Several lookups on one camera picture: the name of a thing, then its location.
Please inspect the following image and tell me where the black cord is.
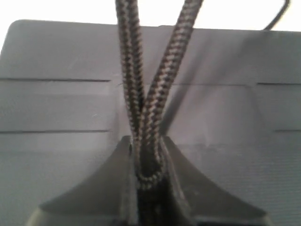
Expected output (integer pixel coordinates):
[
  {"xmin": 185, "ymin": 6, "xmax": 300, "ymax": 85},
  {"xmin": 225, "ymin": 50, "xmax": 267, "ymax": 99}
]
[{"xmin": 114, "ymin": 0, "xmax": 291, "ymax": 226}]

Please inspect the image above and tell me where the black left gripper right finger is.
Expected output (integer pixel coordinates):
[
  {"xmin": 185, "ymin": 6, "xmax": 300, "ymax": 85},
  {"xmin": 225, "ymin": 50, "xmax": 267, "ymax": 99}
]
[{"xmin": 162, "ymin": 137, "xmax": 273, "ymax": 226}]

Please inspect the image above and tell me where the black plastic tool case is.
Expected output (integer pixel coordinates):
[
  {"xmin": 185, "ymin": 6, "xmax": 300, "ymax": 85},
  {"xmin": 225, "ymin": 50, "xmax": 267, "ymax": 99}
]
[{"xmin": 0, "ymin": 20, "xmax": 301, "ymax": 226}]

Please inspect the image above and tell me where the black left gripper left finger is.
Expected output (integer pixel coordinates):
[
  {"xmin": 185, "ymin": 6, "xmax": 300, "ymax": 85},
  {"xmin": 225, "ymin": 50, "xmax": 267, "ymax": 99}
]
[{"xmin": 26, "ymin": 136, "xmax": 139, "ymax": 226}]

